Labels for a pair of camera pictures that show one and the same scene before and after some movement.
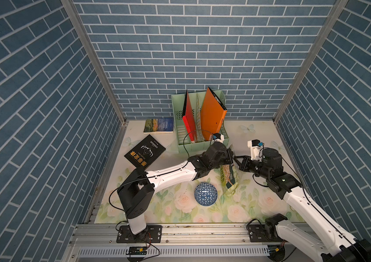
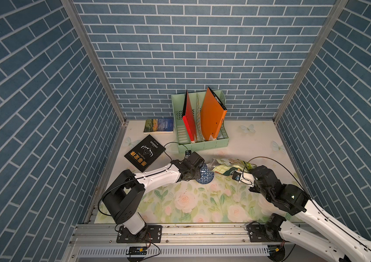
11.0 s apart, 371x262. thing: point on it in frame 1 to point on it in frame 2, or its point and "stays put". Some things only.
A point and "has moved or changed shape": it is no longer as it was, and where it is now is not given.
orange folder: (213, 114) stays put
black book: (143, 155) stays put
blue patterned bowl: (205, 194) to (206, 176)
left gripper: (227, 158) to (197, 173)
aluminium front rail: (180, 242) stays put
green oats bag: (229, 177) has moved or changed shape
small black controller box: (136, 250) stays put
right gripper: (243, 165) to (252, 189)
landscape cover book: (159, 125) stays put
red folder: (188, 119) stays put
